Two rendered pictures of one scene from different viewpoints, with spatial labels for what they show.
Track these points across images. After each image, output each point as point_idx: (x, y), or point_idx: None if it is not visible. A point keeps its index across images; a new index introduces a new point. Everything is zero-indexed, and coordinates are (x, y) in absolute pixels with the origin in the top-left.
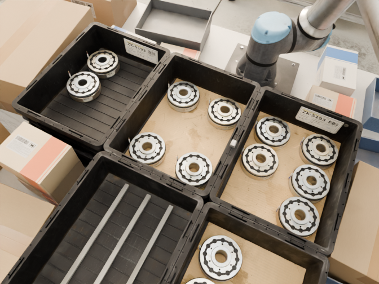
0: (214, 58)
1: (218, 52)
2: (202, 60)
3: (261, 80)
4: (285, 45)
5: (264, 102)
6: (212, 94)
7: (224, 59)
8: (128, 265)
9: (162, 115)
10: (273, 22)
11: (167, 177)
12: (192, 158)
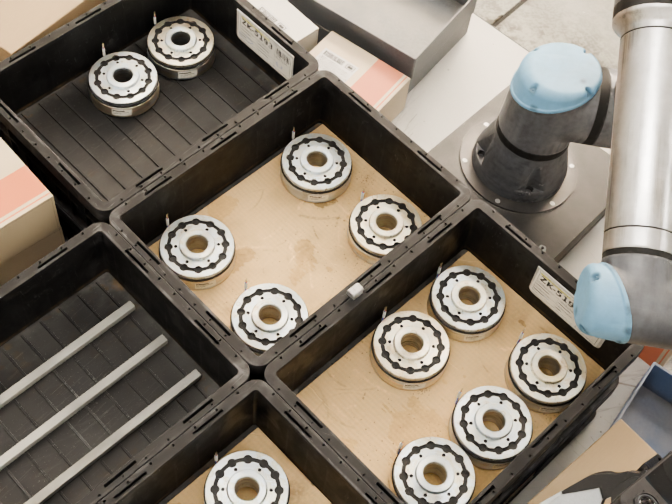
0: (446, 100)
1: (462, 90)
2: (416, 96)
3: (516, 187)
4: (574, 127)
5: (475, 234)
6: (382, 182)
7: (469, 111)
8: (78, 447)
9: (258, 192)
10: (560, 70)
11: (202, 311)
12: (275, 297)
